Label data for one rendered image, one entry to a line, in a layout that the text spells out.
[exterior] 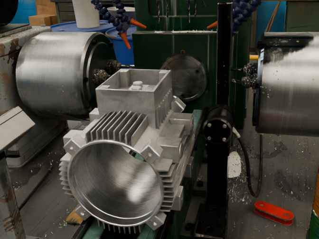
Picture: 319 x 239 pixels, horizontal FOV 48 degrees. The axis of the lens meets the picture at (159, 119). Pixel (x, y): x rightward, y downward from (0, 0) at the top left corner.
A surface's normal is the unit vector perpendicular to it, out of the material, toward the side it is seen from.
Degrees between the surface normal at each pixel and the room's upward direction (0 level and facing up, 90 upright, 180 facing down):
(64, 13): 90
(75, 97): 96
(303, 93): 81
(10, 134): 50
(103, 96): 90
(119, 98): 90
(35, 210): 0
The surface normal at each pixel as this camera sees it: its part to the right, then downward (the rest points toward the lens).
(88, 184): 0.86, -0.32
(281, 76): -0.25, -0.01
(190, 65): -0.25, 0.40
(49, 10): -0.33, 0.20
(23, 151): 0.97, 0.06
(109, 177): 0.67, -0.58
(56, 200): -0.04, -0.91
